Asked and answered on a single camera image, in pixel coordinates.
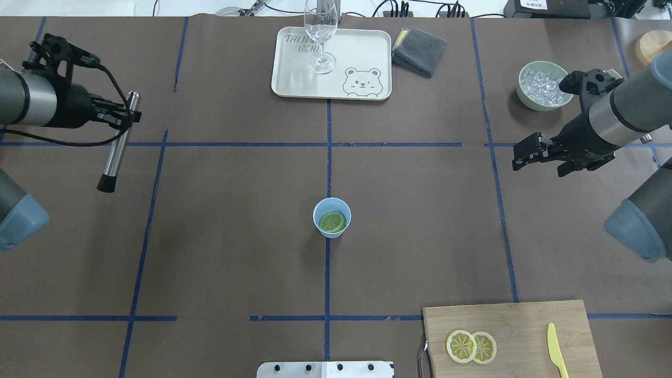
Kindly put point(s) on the wooden mug tree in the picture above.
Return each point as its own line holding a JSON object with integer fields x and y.
{"x": 651, "y": 44}

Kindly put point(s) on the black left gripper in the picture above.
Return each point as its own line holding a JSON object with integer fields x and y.
{"x": 73, "y": 105}

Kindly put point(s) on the yellow plastic knife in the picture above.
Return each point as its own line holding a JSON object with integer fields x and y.
{"x": 554, "y": 350}

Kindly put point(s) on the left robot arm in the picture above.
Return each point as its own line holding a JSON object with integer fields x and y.
{"x": 37, "y": 100}

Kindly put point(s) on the wooden cutting board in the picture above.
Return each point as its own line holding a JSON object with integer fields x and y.
{"x": 520, "y": 333}

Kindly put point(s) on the green bowl of ice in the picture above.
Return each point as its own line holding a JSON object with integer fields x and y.
{"x": 538, "y": 86}

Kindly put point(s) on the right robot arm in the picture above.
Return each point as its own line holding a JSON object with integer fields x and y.
{"x": 615, "y": 112}

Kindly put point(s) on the clear wine glass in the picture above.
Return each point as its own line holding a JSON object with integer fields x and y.
{"x": 321, "y": 20}

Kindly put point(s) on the yellow lemon slice stack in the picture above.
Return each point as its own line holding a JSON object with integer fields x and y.
{"x": 465, "y": 347}

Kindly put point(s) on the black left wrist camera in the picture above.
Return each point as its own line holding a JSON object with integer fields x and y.
{"x": 55, "y": 49}

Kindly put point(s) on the metal muddler black tip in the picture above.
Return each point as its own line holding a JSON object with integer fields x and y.
{"x": 107, "y": 182}

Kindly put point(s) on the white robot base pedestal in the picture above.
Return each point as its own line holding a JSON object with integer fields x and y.
{"x": 327, "y": 369}

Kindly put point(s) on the light blue cup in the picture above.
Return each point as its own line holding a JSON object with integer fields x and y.
{"x": 329, "y": 205}

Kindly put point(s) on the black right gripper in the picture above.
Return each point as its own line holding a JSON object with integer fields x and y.
{"x": 581, "y": 139}

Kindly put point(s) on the grey folded cloth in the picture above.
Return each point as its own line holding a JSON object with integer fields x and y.
{"x": 418, "y": 51}

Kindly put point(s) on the black box device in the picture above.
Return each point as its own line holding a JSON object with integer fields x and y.
{"x": 561, "y": 9}

